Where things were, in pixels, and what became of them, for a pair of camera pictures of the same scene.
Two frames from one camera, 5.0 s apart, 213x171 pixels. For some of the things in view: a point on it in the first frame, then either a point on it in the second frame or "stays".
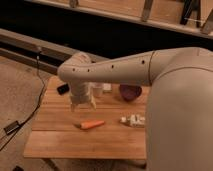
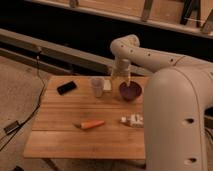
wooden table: [55, 135] stays
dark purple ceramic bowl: [130, 92] stays
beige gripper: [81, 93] -> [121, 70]
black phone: [63, 89] stays
